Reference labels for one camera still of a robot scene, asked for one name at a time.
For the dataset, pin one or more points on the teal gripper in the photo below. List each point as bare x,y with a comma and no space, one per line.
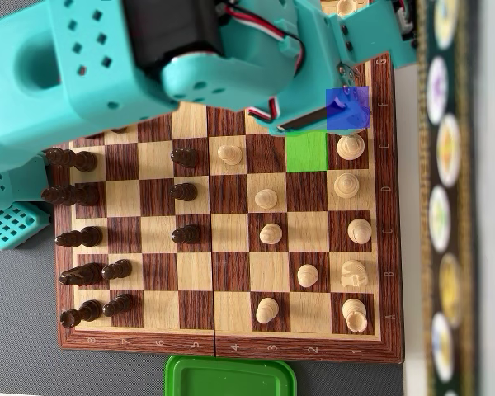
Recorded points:
304,122

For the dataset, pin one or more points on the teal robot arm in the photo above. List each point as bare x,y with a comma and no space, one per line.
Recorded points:
86,62

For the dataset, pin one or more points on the wooden folding chess board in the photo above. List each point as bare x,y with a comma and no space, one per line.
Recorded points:
231,272

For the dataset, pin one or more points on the light wooden king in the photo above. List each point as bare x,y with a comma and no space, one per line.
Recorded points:
350,146

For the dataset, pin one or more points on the light wooden queen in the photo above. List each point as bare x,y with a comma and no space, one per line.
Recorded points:
346,185

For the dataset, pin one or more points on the light wooden rook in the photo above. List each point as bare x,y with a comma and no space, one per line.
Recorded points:
354,314
348,6

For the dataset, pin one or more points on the light wooden bishop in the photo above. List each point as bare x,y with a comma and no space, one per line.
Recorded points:
359,231

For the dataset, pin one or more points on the dark patterned rug border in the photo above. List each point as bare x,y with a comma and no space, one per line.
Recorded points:
462,206

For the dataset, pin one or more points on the dark wooden pawn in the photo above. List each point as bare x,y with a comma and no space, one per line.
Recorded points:
118,305
117,270
119,130
186,234
185,157
183,191

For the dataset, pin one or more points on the light wooden knight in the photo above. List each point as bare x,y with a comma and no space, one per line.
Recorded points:
354,273

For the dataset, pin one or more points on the dark wooden king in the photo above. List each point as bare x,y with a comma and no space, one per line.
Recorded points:
74,160

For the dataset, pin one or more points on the dark wooden queen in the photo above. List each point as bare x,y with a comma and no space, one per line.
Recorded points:
70,195

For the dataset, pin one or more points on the dark wooden bishop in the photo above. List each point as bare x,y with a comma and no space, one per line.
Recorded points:
80,237

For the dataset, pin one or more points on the green plastic lid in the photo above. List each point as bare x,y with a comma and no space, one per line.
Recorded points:
231,379

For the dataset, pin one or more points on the dark wooden knight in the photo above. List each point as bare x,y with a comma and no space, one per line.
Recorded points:
82,274

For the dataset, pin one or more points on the dark wooden rook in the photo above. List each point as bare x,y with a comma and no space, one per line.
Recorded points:
81,312

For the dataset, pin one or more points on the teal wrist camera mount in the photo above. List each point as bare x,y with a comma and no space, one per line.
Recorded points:
375,37

